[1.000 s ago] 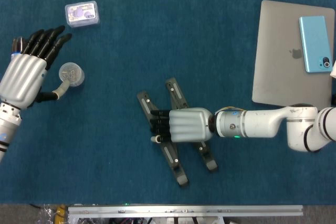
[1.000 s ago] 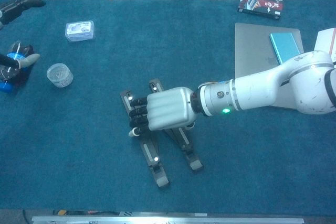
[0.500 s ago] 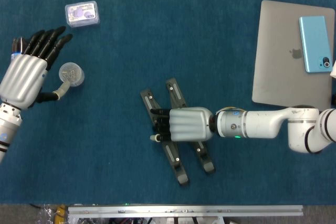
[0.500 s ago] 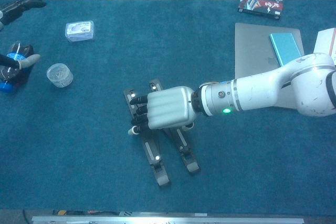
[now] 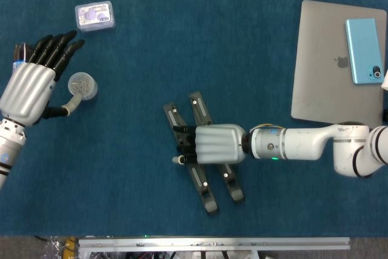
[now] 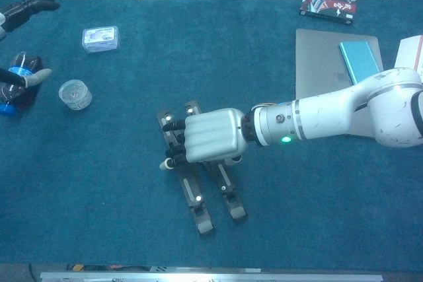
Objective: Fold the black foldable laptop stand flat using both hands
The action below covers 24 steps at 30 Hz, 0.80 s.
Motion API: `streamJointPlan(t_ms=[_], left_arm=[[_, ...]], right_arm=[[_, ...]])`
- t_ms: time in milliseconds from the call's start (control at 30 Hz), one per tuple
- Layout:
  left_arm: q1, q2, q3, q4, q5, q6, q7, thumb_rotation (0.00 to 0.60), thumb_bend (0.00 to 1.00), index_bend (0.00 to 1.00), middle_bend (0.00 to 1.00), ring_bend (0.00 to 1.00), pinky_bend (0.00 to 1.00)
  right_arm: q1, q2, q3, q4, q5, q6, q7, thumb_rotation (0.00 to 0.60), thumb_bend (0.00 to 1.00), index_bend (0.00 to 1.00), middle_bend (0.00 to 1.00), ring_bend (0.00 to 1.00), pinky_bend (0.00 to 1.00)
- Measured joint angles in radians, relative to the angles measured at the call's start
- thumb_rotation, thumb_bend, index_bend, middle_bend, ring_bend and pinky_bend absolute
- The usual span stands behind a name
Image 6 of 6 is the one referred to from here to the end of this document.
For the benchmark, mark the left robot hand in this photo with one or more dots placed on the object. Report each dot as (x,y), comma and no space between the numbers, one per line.
(23,9)

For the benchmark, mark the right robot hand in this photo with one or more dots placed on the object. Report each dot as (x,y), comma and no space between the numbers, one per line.
(215,133)

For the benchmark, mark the black folding laptop stand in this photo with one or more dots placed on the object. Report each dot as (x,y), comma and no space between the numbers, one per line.
(191,189)

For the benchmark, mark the grey laptop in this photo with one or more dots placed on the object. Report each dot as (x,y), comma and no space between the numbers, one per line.
(317,64)

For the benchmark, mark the cola bottle blue label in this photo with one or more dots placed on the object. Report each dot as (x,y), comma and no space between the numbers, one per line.
(24,60)

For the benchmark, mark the clear plastic card box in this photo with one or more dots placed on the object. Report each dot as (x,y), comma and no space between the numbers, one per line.
(100,39)

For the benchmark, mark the clear round jar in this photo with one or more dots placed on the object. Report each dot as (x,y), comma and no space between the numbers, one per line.
(75,95)

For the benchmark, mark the teal table cloth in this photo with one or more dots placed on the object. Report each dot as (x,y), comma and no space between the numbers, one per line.
(99,179)

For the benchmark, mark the light blue smartphone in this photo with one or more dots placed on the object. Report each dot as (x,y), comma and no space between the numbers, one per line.
(358,57)

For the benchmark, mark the red black small box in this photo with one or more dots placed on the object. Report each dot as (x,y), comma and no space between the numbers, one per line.
(327,6)

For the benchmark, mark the white cardboard box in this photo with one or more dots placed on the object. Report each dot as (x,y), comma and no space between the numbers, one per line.
(409,54)

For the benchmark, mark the aluminium profile rail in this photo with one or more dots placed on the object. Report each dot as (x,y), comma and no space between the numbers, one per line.
(211,277)

